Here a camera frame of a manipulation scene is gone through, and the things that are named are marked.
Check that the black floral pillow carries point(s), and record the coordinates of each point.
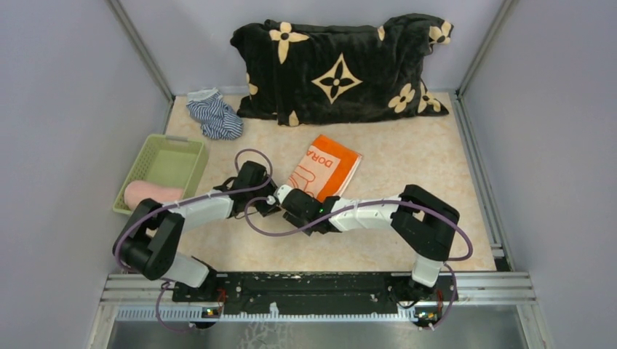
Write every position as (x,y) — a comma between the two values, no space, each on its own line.
(319,75)

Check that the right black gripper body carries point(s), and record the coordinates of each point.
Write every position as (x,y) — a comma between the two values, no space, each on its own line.
(303,222)

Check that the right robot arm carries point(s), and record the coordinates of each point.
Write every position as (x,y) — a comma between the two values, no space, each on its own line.
(425,222)

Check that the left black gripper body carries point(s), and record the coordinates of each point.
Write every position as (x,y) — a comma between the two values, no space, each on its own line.
(263,207)

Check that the orange white towel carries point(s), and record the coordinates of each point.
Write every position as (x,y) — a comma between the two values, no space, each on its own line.
(326,169)

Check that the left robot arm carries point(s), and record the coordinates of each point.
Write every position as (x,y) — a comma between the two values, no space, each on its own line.
(149,242)

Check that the blue striped cloth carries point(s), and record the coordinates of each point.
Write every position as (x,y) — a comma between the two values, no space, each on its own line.
(218,119)

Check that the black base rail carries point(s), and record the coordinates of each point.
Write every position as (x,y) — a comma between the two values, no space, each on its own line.
(315,294)

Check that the pink towel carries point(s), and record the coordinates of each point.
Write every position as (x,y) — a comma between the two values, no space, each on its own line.
(139,190)

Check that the green plastic basket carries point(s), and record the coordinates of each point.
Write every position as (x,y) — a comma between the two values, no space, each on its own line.
(168,161)

